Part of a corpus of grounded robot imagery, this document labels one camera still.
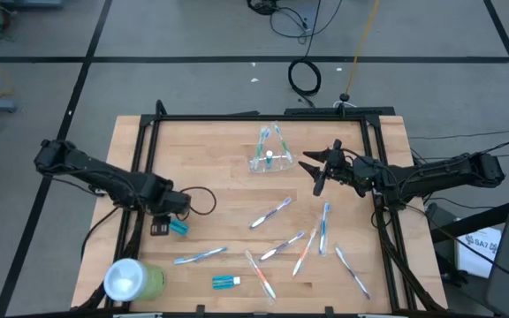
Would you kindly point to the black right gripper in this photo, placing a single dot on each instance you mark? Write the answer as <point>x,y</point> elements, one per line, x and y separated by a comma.
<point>351,172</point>

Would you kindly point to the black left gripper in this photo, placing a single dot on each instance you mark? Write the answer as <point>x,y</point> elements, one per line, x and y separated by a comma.
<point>172,203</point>

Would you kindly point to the blue toothpaste tube white cap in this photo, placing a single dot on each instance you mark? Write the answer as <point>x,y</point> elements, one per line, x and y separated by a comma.
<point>269,160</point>
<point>179,227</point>
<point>224,282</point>

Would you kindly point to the clear plastic toothbrush holder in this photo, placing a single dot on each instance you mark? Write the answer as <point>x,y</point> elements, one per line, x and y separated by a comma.
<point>287,167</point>

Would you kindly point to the blue toothbrush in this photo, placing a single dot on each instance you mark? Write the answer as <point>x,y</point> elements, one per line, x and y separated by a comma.
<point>200,255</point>
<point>263,134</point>
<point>324,227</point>

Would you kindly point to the purple toothbrush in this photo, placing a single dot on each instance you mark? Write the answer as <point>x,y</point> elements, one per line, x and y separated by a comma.
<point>271,213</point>
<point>351,271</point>
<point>282,245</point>

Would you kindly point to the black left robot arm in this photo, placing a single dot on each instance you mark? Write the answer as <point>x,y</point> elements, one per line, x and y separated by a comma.
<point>104,174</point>

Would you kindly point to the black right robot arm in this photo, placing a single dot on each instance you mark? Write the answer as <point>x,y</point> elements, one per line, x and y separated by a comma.
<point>440,172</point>

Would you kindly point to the grey control box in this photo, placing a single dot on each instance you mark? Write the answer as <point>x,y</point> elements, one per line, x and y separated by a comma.
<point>102,192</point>

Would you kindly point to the green cup white lid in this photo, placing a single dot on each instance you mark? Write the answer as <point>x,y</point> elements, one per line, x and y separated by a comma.
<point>124,280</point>

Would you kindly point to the orange wrapped toothbrush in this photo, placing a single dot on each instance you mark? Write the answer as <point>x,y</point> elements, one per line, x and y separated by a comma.
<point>304,254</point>
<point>260,274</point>

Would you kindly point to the black diagonal floor beam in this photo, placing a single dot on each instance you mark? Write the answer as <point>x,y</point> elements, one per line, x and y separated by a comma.
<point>480,219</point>

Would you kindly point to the white printed paper box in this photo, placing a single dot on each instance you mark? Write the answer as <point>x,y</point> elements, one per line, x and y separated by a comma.
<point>468,260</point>

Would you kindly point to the grey metal base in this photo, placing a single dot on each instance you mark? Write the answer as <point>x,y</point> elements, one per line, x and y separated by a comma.
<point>29,3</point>

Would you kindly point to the black aluminium table frame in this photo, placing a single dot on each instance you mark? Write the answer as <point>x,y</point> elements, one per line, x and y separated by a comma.
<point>259,118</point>

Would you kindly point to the black frame clamp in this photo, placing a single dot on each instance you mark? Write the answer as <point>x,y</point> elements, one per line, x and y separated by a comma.
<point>329,312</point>
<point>199,310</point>

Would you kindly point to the grey table edge bracket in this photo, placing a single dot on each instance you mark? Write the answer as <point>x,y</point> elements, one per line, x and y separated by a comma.
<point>137,315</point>
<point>382,315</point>

